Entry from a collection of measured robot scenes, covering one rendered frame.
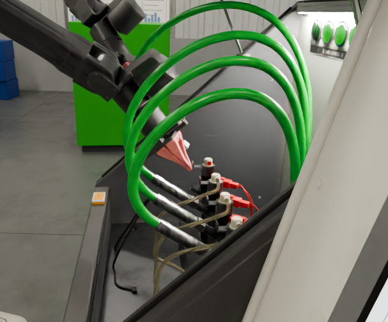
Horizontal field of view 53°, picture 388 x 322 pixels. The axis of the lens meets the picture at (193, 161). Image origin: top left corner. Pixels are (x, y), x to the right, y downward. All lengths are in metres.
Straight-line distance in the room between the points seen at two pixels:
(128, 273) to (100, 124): 3.27
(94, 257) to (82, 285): 0.09
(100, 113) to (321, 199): 3.82
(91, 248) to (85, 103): 3.33
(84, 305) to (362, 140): 0.53
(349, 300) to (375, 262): 0.04
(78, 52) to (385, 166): 0.53
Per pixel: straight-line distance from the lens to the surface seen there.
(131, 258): 1.02
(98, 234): 0.90
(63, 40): 0.71
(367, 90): 0.36
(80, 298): 0.73
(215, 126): 1.08
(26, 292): 2.36
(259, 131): 1.12
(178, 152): 0.74
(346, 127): 0.37
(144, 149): 0.49
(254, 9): 0.78
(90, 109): 4.12
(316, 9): 0.95
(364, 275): 0.31
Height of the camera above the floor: 1.41
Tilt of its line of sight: 21 degrees down
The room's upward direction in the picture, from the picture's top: 2 degrees clockwise
